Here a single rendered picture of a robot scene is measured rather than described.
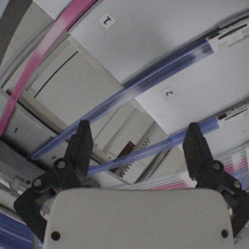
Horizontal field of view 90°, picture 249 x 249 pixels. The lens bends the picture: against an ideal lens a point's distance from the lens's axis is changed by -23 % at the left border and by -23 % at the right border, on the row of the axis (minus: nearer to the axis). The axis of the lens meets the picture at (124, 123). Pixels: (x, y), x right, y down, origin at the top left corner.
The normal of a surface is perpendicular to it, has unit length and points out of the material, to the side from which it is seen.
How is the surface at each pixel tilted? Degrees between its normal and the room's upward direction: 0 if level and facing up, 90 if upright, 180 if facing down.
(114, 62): 43
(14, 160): 134
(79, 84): 90
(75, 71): 90
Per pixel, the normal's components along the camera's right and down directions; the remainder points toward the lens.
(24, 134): -0.14, 0.70
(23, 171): 0.75, -0.39
